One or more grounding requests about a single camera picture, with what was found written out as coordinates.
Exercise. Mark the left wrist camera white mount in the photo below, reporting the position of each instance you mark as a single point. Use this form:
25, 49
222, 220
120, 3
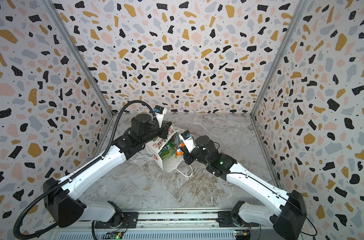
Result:
159, 114

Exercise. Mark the right corner aluminium post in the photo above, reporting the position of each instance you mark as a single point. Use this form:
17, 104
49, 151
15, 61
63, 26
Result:
280, 54

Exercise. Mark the corner aluminium post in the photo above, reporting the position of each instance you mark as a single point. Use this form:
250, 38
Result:
280, 54
54, 15

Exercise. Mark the right circuit board with wires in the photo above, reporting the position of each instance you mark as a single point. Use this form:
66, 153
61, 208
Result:
243, 235

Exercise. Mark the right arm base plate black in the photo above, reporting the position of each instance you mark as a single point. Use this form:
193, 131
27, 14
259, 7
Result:
227, 219

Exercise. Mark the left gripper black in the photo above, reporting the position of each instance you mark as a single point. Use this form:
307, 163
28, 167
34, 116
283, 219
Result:
164, 128

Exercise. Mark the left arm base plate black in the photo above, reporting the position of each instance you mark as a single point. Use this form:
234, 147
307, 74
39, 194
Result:
126, 220

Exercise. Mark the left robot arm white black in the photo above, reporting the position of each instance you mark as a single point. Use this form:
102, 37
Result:
66, 205

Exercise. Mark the left corner aluminium post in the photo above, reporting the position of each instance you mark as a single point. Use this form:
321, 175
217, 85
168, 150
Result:
54, 15

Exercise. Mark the white paper bag red flower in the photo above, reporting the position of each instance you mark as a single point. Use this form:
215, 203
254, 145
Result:
168, 165

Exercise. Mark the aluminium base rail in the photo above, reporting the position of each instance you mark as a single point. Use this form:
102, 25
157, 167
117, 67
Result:
167, 224

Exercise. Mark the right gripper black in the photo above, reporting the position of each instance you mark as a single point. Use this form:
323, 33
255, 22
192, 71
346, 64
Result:
188, 154

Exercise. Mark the left green circuit board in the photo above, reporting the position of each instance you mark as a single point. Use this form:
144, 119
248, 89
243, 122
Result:
116, 235

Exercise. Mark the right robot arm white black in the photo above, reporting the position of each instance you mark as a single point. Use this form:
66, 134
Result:
283, 211

